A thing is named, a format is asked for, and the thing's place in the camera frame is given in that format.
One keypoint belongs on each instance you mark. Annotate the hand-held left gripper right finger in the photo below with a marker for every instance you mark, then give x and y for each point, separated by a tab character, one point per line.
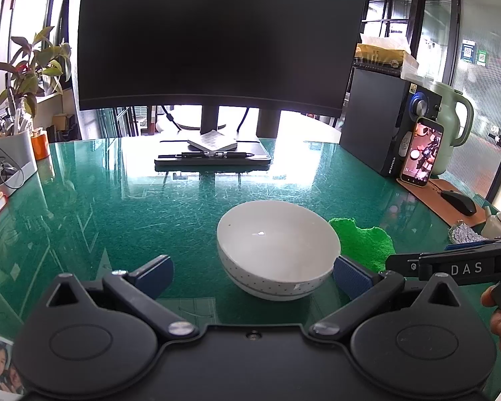
350	277

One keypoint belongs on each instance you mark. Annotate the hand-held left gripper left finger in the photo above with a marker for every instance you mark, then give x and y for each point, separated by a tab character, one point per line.
155	273

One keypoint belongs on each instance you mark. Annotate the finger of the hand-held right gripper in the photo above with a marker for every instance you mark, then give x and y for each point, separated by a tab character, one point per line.
442	268
469	245

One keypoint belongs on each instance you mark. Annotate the green cleaning cloth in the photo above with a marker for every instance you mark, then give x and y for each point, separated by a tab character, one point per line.
365	242

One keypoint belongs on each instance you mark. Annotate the white dotted bowl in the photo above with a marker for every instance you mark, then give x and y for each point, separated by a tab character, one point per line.
275	250

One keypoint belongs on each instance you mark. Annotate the crumpled silver foil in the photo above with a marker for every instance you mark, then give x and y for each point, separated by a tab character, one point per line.
467	234

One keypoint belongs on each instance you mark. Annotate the small white teapot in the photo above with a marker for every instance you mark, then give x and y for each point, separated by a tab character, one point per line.
500	222

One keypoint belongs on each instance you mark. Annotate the black computer mouse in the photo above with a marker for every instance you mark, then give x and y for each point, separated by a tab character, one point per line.
458	201

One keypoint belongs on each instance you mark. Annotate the brown leather mouse pad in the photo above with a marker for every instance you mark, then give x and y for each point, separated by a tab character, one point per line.
434	198

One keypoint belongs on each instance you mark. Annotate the smartphone with lit screen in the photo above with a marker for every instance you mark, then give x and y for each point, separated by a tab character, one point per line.
421	152

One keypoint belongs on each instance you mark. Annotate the pale green kettle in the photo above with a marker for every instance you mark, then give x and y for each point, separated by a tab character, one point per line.
451	133

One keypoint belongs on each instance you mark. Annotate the black monitor stand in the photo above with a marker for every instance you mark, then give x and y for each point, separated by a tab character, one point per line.
213	154

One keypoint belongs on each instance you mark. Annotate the black pen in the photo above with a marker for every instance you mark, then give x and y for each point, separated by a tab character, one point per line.
217	155

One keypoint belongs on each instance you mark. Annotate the small white notepad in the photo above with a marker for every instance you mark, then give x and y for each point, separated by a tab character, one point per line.
212	140

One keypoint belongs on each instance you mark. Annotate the black speaker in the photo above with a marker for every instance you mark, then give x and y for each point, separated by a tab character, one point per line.
371	121

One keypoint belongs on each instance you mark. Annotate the orange cup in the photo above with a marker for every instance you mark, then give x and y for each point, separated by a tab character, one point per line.
39	145

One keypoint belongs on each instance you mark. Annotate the brown cardboard box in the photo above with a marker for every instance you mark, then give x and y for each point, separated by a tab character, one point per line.
64	125

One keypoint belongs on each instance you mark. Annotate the white desk organizer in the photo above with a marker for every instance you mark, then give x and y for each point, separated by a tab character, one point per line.
14	154

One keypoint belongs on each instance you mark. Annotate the yellow tissue box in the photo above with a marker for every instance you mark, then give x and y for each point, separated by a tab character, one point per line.
380	56

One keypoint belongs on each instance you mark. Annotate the green potted plant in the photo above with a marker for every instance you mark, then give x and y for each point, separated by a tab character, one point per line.
29	67

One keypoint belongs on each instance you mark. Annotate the black curved monitor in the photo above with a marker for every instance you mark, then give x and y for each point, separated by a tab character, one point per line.
217	37

